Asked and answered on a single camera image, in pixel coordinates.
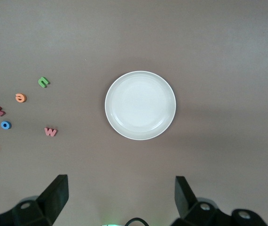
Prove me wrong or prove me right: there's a green foam letter u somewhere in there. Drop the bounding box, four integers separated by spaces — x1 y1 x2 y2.
37 76 50 89

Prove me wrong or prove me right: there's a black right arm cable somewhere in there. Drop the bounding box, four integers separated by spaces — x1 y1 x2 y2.
124 217 149 226

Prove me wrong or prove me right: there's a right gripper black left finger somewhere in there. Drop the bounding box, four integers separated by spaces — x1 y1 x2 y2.
0 174 69 226

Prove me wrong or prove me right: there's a brown table cover sheet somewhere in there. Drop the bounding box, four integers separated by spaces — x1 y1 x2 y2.
0 0 268 226

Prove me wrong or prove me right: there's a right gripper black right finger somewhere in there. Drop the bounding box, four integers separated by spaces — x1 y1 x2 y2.
171 176 268 226

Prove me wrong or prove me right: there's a beige round plate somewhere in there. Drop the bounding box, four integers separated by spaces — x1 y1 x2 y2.
104 70 177 141

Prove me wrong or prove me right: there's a pink-red foam letter w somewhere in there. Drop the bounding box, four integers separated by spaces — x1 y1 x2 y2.
44 127 58 137

